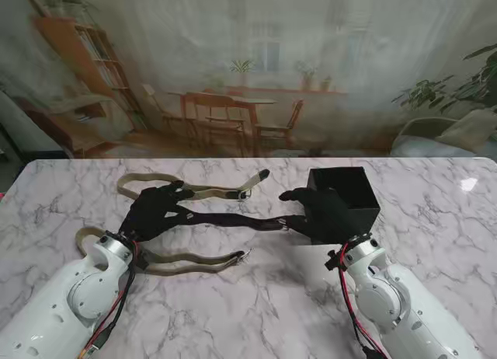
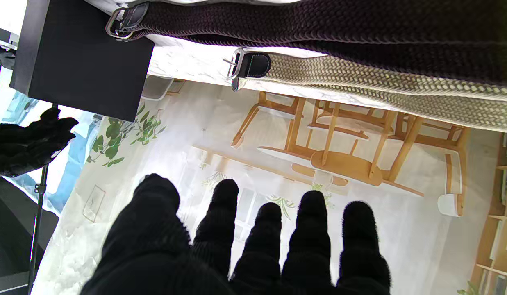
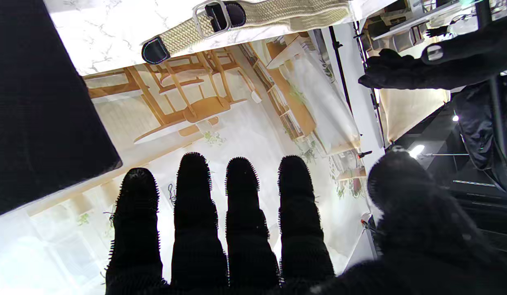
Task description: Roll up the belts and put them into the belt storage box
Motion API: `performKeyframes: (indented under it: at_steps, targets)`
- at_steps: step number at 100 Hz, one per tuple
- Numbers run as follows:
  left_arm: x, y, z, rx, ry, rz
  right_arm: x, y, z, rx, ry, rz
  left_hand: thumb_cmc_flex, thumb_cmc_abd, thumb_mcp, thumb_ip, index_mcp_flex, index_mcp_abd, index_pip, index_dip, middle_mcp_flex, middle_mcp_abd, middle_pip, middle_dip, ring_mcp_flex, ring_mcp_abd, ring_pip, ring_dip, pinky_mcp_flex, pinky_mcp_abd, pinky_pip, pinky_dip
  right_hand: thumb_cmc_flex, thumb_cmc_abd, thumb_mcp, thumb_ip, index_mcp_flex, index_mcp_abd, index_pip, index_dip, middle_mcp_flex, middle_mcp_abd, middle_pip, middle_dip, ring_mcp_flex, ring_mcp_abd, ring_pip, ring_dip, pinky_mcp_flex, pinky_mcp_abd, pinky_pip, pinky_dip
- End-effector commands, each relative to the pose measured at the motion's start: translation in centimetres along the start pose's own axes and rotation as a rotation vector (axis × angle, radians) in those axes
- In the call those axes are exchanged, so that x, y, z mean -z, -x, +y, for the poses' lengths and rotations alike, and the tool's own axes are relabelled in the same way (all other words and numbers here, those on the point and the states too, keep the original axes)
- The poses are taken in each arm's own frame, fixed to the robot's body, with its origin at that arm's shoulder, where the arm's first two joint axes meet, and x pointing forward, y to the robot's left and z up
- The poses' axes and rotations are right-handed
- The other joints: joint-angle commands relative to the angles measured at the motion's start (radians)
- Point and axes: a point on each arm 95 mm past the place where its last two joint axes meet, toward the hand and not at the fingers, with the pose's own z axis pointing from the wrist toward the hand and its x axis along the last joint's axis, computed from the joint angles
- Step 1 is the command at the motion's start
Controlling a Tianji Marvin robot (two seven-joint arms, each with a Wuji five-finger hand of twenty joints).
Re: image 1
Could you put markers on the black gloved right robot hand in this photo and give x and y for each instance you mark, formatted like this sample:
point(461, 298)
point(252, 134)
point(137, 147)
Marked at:
point(330, 219)

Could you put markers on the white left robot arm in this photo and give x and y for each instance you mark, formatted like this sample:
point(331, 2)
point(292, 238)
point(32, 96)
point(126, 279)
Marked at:
point(50, 308)

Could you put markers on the printed room scene backdrop curtain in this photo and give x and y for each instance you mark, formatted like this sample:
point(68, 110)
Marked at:
point(248, 25)

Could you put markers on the beige braided belt silver buckle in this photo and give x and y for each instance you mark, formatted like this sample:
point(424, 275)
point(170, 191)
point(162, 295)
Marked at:
point(186, 258)
point(132, 178)

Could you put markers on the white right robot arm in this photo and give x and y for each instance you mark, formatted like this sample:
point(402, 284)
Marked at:
point(396, 304)

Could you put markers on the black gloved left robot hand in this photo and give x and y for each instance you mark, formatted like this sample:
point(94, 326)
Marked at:
point(155, 215)

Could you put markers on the black square storage box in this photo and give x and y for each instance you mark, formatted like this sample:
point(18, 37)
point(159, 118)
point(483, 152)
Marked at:
point(349, 180)

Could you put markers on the black woven belt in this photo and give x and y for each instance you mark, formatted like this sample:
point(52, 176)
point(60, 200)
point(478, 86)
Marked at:
point(233, 220)

